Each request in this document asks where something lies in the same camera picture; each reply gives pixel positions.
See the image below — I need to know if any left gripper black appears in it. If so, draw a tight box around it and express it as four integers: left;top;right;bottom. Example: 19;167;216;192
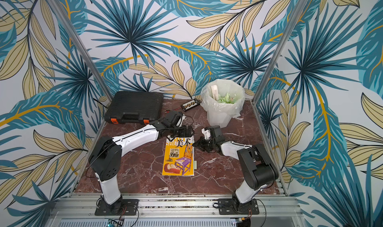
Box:
170;124;195;138

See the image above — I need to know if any yellow art textbook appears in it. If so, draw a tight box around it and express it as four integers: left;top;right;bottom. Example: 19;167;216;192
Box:
162;136;195;177

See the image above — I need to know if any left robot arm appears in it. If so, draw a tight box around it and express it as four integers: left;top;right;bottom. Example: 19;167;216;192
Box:
88;111;194;210

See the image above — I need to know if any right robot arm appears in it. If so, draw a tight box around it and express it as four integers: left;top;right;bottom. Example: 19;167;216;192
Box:
193;126;279;204

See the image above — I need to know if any black box of brass parts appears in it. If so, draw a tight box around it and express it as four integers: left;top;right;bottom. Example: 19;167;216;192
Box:
181;99;200;112

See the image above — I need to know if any white bin with bag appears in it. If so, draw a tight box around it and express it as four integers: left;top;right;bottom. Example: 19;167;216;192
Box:
200;79;245;128

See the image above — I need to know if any black plastic tool case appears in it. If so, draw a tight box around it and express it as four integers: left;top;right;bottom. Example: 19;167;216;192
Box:
104;91;164;124

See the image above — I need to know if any green circuit board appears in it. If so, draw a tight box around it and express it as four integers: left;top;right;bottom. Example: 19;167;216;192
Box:
106;219;123;227

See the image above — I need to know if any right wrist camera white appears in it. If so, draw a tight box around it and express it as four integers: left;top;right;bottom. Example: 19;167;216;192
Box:
201;127;213;140

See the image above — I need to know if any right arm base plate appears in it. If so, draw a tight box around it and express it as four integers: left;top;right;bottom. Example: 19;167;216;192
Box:
213;198;259;216

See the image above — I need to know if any aluminium front rail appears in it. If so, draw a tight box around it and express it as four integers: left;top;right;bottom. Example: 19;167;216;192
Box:
46;194;307;227

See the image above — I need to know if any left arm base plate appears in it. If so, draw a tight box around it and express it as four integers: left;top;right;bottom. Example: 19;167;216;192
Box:
95;198;139;216

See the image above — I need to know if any left aluminium frame post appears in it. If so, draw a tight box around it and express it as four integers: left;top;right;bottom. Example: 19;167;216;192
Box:
47;0;113;101

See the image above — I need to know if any aluminium frame post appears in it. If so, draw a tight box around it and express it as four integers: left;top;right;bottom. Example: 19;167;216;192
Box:
252;0;308;106
47;0;113;101

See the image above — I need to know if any right aluminium frame post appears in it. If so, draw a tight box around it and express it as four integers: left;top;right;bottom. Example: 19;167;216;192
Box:
252;0;308;106

